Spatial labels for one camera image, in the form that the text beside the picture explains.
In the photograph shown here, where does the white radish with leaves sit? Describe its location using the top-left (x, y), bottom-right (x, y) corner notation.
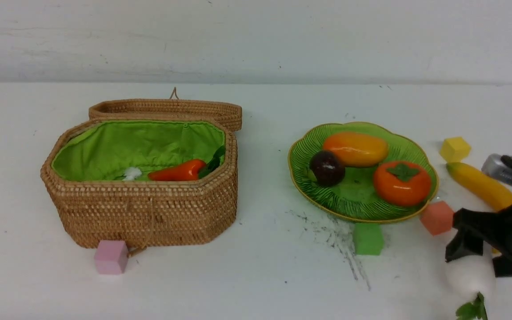
top-left (445, 254), bottom-right (496, 320)

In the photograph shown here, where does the orange plastic persimmon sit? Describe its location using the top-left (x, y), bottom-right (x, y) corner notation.
top-left (372, 161), bottom-right (432, 207)

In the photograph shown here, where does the orange yellow plastic mango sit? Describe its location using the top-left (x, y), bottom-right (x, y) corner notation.
top-left (322, 131), bottom-right (389, 168)

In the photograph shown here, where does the dark purple plastic mangosteen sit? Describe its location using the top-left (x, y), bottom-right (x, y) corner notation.
top-left (307, 150), bottom-right (346, 187)

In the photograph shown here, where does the orange plastic carrot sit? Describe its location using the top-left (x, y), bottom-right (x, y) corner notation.
top-left (148, 146), bottom-right (226, 182)

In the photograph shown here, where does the salmon foam cube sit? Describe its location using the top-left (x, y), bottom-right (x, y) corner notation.
top-left (420, 201), bottom-right (454, 236)

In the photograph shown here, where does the yellow plastic banana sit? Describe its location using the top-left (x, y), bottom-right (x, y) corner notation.
top-left (446, 162), bottom-right (512, 255)

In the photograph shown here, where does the green foam cube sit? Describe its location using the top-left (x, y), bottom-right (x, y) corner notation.
top-left (353, 223), bottom-right (385, 256)

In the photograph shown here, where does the yellow foam cube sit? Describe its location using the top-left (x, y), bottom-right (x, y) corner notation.
top-left (439, 136), bottom-right (472, 163)

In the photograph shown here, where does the green glass scalloped plate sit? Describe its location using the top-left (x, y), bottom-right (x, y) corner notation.
top-left (287, 121), bottom-right (440, 224)

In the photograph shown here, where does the pink foam cube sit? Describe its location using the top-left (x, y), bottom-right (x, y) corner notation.
top-left (94, 240), bottom-right (128, 275)

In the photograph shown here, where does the woven rattan basket green lining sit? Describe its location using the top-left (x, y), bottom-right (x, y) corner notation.
top-left (40, 91), bottom-right (243, 248)

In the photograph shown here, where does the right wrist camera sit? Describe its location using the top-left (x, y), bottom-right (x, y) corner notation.
top-left (481, 154), bottom-right (512, 196)

